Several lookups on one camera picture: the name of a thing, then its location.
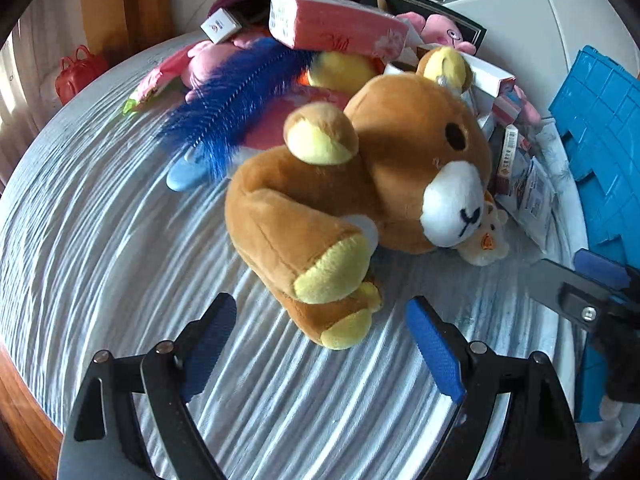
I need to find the striped cloth-covered desktop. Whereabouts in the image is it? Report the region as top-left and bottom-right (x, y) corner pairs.
(0, 30), (591, 480)

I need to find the yellow plush toy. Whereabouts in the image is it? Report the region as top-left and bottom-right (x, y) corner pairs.
(307, 52), (381, 88)

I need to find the pink plush toy with eye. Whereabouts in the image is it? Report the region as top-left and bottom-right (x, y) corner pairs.
(400, 10), (478, 56)

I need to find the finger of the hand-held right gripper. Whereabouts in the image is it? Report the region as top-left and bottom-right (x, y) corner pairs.
(530, 258), (621, 328)
(573, 249), (640, 306)

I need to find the small white box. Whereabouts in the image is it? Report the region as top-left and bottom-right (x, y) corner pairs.
(200, 7), (241, 43)

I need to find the flat pink plush toy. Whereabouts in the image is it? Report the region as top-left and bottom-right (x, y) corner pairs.
(182, 35), (271, 101)

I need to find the black framed gift box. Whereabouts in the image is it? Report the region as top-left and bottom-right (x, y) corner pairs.
(344, 0), (487, 56)

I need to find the blue feather brush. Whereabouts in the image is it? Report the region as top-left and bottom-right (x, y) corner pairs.
(157, 37), (313, 193)

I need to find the pink and green packet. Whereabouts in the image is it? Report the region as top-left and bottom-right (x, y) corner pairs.
(124, 55), (196, 116)

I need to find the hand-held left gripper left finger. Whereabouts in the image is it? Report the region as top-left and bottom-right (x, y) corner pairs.
(56, 293), (238, 480)

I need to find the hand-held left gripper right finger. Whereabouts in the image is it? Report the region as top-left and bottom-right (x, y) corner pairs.
(405, 296), (583, 480)

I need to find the beige curtain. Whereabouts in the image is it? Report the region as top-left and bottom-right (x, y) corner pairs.
(0, 10), (66, 191)

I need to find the box with red label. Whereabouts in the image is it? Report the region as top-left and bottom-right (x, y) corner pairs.
(495, 125), (531, 196)

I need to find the brown teddy bear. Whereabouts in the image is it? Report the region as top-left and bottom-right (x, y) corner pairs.
(224, 46), (493, 351)

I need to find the clear plastic packet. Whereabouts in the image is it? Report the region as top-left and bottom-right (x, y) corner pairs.
(500, 157), (558, 251)

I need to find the pink tissue pack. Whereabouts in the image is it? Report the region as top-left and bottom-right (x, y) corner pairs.
(268, 0), (408, 61)

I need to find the blue plastic crate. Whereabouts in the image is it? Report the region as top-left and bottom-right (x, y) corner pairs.
(547, 46), (640, 423)

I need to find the small cream plush toy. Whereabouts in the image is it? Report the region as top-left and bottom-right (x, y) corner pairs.
(457, 192), (511, 267)

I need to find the red toy handbag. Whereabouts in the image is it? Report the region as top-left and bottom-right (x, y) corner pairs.
(55, 45), (108, 106)

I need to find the white and pink box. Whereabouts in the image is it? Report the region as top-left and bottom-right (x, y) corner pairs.
(465, 55), (516, 98)

